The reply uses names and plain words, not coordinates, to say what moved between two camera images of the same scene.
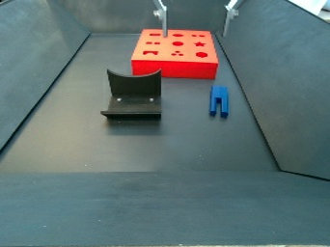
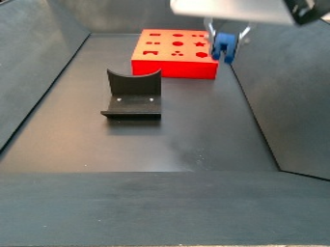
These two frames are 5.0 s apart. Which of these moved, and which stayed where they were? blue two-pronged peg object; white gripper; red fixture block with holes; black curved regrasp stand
Moved: blue two-pronged peg object; white gripper
Stayed: black curved regrasp stand; red fixture block with holes
